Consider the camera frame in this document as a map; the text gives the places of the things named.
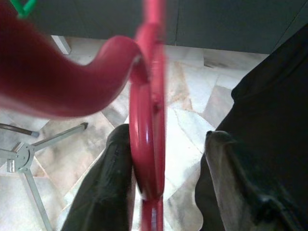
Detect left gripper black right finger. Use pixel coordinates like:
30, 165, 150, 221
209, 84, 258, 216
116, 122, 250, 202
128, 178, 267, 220
194, 130, 299, 231

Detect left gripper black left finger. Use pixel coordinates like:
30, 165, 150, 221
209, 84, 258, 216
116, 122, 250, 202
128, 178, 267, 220
61, 124, 137, 231

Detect red plastic hanger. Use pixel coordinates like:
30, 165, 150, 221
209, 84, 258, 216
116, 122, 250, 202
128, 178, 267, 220
0, 0, 167, 231

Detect green plastic hanger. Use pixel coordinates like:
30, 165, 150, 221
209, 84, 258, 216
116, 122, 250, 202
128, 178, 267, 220
17, 0, 37, 19

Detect silver metal clothes rack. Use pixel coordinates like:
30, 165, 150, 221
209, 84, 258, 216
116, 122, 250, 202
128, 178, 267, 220
0, 122, 89, 231

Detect black t-shirt with white print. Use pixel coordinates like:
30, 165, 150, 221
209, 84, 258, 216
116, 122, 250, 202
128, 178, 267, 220
218, 24, 308, 231

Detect black TV console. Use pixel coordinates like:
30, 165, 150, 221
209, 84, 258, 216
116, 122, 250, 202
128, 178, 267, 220
21, 0, 308, 55

